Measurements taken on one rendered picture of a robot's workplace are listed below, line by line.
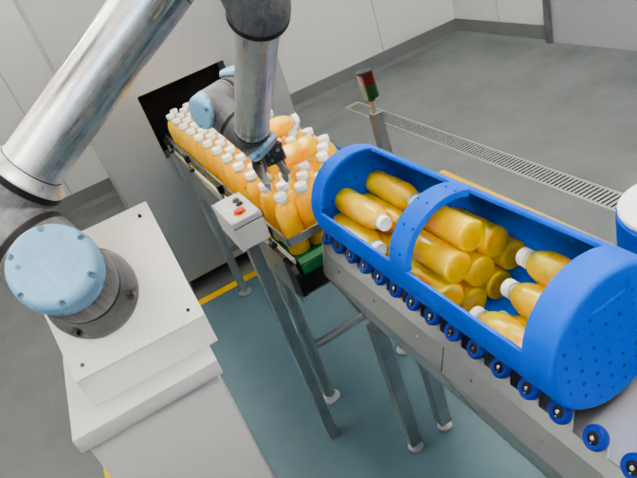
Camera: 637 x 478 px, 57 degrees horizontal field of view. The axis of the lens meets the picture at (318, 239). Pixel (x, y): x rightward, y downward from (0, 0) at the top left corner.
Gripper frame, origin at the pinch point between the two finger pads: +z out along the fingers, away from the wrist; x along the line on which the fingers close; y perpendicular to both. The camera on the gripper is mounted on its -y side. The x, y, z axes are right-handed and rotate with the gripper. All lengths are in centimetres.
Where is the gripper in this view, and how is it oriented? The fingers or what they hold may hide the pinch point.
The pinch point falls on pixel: (276, 182)
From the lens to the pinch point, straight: 179.2
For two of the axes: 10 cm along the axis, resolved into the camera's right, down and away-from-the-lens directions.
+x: 8.4, -4.7, 2.6
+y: 4.5, 3.5, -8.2
